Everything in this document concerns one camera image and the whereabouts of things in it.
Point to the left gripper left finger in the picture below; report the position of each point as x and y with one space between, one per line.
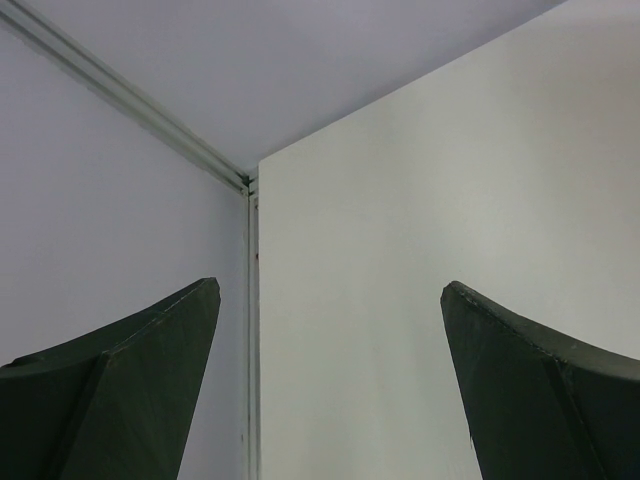
115 403

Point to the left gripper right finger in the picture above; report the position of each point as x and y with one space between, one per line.
540 404

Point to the left aluminium corner post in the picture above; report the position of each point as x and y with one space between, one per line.
109 203

